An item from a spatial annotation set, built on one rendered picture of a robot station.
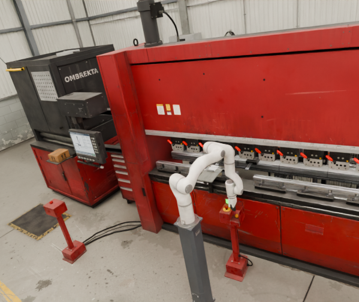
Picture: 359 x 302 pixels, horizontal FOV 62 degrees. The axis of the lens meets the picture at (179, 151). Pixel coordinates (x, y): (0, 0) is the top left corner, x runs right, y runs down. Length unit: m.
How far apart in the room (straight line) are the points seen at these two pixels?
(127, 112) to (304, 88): 1.77
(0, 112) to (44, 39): 2.41
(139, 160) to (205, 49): 1.48
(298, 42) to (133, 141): 1.94
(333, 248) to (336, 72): 1.58
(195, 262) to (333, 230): 1.26
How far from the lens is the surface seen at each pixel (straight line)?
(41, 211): 5.43
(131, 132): 3.34
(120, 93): 3.24
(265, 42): 2.56
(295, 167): 3.20
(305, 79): 2.56
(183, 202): 2.35
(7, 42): 9.28
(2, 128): 9.16
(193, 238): 2.53
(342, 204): 2.92
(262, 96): 2.68
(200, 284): 2.91
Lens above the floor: 2.57
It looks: 25 degrees down
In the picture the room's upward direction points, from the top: 10 degrees counter-clockwise
